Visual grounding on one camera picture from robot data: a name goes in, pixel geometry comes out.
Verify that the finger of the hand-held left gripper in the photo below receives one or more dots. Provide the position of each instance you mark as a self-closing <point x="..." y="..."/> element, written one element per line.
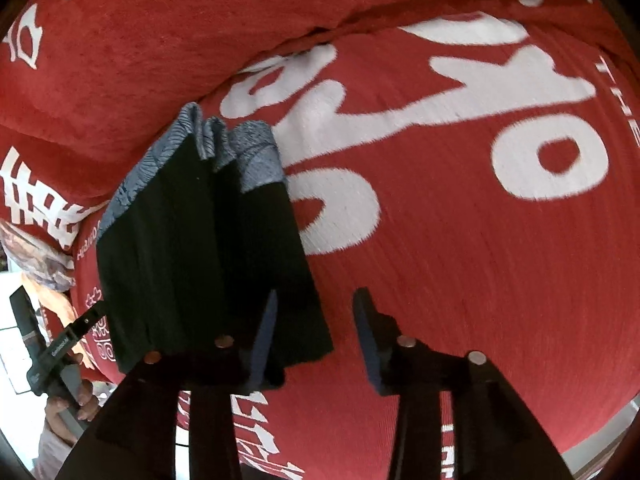
<point x="94" y="316"/>

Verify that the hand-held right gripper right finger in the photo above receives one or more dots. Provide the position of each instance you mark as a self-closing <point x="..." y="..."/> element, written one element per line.
<point x="372" y="350"/>

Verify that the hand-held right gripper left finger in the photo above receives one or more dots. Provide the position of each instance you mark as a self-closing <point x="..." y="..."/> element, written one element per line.
<point x="262" y="342"/>

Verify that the black pants with grey waistband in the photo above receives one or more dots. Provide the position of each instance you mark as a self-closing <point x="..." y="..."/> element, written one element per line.
<point x="175" y="235"/>

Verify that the person's left forearm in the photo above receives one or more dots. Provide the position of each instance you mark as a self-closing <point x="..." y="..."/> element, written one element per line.
<point x="52" y="455"/>

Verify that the person's left hand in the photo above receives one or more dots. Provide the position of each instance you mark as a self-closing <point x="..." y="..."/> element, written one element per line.
<point x="85" y="397"/>

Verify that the patterned multicolour cloth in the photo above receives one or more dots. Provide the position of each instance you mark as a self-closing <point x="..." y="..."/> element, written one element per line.
<point x="30" y="260"/>

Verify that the red printed blanket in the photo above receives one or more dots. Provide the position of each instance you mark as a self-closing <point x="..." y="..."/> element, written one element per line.
<point x="425" y="260"/>

